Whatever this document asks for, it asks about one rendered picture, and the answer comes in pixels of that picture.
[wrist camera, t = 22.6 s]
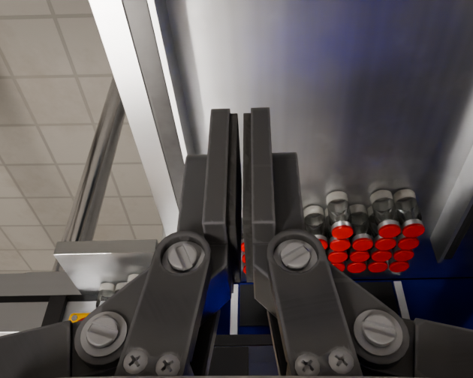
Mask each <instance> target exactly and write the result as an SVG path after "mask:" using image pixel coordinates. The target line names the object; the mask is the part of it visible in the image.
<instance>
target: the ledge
mask: <svg viewBox="0 0 473 378"><path fill-rule="evenodd" d="M157 246H158V241H157V239H144V240H115V241H58V242H57V244H56V248H55V250H54V253H53V255H54V257H55V258H56V259H57V260H58V262H59V264H60V265H61V266H62V268H63V269H64V270H65V272H66V273H67V275H68V277H69V278H70V279H71V280H72V282H73V283H74V285H75V286H76V288H77V289H78V290H79V291H80V293H81V295H98V292H99V288H100V285H101V284H102V283H112V284H114V285H115V286H116V285H117V284H118V283H120V282H126V283H127V282H128V276H129V275H131V274H140V273H142V272H143V271H144V270H146V269H147V268H148V267H150V264H151V261H152V258H153V255H154V252H155V249H156V248H157Z"/></svg>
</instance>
